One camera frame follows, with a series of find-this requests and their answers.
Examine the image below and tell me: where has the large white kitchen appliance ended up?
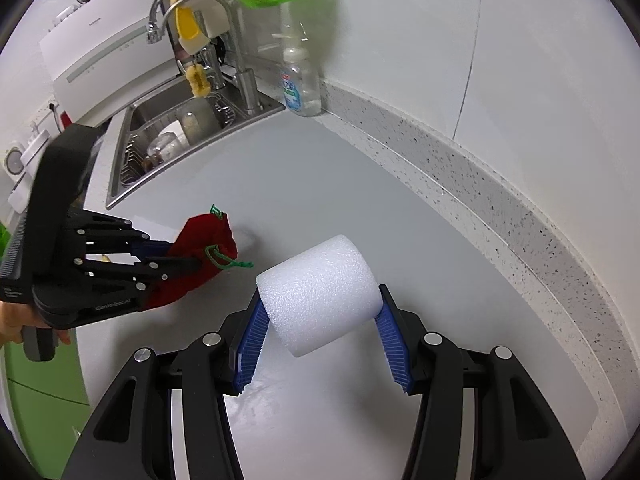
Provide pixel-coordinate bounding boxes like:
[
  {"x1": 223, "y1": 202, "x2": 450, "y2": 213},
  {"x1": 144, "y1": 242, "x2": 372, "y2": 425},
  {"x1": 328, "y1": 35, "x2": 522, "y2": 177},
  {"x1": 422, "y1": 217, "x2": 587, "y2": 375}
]
[{"x1": 39, "y1": 0, "x2": 182, "y2": 127}]

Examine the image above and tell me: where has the clear glass jar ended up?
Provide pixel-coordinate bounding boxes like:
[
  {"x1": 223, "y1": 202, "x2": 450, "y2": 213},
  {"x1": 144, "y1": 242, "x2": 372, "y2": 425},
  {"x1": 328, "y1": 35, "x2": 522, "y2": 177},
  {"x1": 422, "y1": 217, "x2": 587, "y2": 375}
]
[{"x1": 146, "y1": 131, "x2": 184, "y2": 162}]

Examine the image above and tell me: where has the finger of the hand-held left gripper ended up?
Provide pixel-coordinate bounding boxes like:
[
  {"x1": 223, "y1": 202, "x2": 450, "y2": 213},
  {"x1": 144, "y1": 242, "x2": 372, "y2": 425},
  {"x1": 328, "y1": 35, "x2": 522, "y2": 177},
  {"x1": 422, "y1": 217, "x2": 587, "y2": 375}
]
[
  {"x1": 65, "y1": 209, "x2": 174, "y2": 262},
  {"x1": 32, "y1": 255, "x2": 202, "y2": 330}
]

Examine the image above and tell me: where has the yellow loofah scrubber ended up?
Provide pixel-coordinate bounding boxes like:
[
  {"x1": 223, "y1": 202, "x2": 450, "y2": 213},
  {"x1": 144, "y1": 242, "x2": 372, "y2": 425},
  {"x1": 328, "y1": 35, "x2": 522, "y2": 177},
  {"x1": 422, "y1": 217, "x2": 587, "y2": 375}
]
[{"x1": 184, "y1": 61, "x2": 212, "y2": 97}]

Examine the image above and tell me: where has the person's left hand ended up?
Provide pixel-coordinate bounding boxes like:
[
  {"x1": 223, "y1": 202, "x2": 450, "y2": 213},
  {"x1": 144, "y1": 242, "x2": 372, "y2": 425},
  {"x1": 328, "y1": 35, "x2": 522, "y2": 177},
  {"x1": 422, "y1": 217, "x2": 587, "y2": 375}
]
[{"x1": 0, "y1": 304, "x2": 72, "y2": 347}]

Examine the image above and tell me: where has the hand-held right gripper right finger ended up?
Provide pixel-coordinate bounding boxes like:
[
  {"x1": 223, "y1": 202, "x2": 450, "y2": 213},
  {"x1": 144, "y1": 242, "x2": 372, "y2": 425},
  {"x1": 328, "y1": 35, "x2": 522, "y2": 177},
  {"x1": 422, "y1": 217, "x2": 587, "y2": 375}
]
[{"x1": 376, "y1": 284, "x2": 586, "y2": 480}]

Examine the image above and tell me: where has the clear dish soap bottle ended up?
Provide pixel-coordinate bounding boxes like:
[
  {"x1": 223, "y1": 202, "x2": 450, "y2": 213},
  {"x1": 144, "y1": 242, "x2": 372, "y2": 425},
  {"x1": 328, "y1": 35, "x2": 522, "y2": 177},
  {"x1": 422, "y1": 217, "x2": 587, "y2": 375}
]
[{"x1": 279, "y1": 4, "x2": 322, "y2": 118}]

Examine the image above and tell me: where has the yellow plastic holder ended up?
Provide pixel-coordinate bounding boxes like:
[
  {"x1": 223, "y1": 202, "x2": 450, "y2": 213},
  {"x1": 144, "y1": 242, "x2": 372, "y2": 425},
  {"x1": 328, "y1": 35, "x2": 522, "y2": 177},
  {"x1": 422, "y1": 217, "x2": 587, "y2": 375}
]
[{"x1": 174, "y1": 4, "x2": 209, "y2": 54}]

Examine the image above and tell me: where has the red drawstring pouch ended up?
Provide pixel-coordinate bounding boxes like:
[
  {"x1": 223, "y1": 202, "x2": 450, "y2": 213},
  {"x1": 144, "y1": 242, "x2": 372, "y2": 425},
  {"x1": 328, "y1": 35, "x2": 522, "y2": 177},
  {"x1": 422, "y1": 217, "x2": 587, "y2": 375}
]
[{"x1": 144, "y1": 204, "x2": 254, "y2": 309}]

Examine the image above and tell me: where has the stainless steel sink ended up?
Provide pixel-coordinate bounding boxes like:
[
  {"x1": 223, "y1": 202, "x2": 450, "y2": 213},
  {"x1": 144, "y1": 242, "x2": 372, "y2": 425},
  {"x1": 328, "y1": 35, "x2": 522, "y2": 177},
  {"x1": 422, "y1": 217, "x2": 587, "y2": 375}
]
[{"x1": 105, "y1": 72, "x2": 287, "y2": 211}]

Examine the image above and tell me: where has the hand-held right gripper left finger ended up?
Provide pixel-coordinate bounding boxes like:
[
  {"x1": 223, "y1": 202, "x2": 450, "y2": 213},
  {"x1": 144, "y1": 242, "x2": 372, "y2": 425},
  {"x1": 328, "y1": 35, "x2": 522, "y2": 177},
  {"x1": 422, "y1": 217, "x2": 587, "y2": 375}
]
[{"x1": 60, "y1": 294, "x2": 273, "y2": 480}]

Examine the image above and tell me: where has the tall chrome faucet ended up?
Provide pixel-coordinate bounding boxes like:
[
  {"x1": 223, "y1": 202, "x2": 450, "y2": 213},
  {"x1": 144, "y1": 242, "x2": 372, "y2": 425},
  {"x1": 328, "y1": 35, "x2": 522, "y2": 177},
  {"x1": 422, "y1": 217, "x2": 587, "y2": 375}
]
[{"x1": 159, "y1": 0, "x2": 262, "y2": 117}]

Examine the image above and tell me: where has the wire dish rack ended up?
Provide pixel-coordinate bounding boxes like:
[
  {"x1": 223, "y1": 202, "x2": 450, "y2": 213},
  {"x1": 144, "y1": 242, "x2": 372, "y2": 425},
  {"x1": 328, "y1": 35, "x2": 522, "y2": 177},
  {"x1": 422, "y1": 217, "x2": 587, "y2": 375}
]
[{"x1": 119, "y1": 92, "x2": 237, "y2": 187}]

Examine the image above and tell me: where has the white foam roll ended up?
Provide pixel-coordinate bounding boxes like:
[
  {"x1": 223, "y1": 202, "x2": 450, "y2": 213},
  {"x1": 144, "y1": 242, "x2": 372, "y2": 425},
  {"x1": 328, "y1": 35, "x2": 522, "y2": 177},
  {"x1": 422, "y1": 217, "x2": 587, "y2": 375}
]
[{"x1": 256, "y1": 234, "x2": 384, "y2": 359}]

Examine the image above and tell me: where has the grey bowl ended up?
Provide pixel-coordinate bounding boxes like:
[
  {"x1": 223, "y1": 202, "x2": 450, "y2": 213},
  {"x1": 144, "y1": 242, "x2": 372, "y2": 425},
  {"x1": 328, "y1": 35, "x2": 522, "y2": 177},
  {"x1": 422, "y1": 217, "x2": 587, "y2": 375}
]
[{"x1": 179, "y1": 109, "x2": 219, "y2": 142}]

